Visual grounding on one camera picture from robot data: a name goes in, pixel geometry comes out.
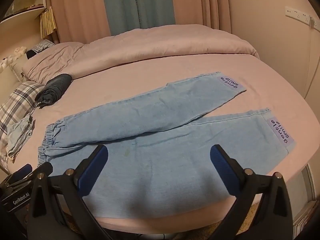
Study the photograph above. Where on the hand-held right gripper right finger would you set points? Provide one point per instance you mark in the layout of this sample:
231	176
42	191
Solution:
221	162

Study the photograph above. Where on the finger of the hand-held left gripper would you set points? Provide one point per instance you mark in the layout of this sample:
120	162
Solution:
23	169
45	168

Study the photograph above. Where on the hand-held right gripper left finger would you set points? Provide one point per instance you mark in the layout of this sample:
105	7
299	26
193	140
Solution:
93	162

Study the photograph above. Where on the light blue denim pants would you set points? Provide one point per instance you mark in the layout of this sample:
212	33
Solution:
150	120

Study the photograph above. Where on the small light blue garment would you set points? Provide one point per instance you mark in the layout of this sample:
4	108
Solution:
20	135

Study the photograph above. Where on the plaid pillow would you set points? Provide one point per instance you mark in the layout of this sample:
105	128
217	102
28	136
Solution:
17	97

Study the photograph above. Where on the dark rolled cloth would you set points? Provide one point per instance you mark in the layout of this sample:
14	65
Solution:
53	87

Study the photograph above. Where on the bed with pink sheet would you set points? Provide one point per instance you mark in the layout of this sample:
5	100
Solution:
125	87

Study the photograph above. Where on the white bedside shelf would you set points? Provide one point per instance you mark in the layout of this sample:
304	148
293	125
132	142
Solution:
303	195

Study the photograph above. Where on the pink pillow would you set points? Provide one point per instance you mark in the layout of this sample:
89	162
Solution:
50	60

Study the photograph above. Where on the checked cloth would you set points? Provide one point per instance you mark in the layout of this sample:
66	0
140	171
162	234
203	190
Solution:
42	45

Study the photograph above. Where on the pink duvet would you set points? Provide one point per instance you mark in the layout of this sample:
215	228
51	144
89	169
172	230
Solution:
150	47

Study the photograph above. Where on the yellow tassel hanging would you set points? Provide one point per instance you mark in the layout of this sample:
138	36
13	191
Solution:
48	22

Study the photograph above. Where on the wide pink curtain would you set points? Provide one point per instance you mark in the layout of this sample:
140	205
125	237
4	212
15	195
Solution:
80	7

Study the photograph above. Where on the narrow pink curtain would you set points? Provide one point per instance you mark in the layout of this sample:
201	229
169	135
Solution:
200	2

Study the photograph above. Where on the teal curtain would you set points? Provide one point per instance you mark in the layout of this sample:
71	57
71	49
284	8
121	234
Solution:
135	2

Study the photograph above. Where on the white wall power strip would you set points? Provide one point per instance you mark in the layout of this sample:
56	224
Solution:
298	15

